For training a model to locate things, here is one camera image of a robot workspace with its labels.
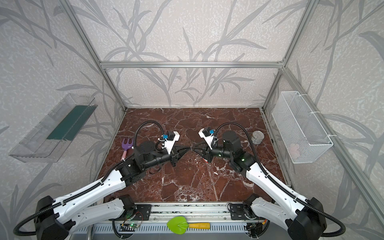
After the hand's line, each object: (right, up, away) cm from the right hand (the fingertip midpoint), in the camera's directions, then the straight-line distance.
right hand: (195, 142), depth 70 cm
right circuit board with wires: (+30, -41, +1) cm, 51 cm away
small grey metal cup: (+40, -1, +27) cm, 48 cm away
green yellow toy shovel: (-8, -39, -1) cm, 39 cm away
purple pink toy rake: (-47, -7, +27) cm, 55 cm away
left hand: (-2, -1, -4) cm, 5 cm away
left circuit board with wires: (-30, -39, +2) cm, 50 cm away
